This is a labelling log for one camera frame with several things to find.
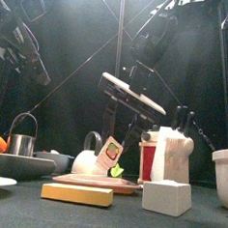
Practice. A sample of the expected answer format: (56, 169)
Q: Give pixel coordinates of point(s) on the pink plastic tray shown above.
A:
(97, 182)

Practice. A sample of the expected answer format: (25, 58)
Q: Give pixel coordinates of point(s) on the green toy leaf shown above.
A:
(116, 171)

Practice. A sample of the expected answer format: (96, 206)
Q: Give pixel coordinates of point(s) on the white speckled sushi piece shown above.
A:
(166, 197)

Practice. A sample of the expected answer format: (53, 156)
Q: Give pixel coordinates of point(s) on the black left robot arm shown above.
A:
(8, 20)

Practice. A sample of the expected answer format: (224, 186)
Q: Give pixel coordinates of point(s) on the vertical metal frame pole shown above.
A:
(120, 29)

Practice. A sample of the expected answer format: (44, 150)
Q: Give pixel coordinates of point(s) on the wooden knife block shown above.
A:
(174, 156)

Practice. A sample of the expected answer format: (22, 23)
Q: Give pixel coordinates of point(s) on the small white item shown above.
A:
(54, 152)

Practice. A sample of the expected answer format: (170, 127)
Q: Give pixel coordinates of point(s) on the yellow wooden egg block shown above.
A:
(77, 193)

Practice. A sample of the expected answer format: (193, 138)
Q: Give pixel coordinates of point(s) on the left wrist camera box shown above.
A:
(32, 4)

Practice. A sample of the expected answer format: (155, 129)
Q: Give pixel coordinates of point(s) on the small metal pail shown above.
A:
(21, 144)

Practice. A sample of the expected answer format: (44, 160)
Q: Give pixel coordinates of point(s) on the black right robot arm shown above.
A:
(154, 35)

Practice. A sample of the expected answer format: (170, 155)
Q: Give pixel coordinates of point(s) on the black frame post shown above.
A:
(225, 63)

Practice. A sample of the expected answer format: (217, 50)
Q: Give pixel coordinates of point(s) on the red and wood box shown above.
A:
(146, 160)

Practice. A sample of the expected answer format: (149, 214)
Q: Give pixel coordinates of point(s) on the small light grey bowl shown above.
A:
(59, 161)

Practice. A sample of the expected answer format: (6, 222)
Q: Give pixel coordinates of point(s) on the white teapot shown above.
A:
(84, 163)

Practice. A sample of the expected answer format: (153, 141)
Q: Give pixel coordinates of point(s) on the large white bowl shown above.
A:
(224, 176)

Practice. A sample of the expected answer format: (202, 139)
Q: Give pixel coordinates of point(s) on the dark grey plate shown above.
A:
(18, 165)

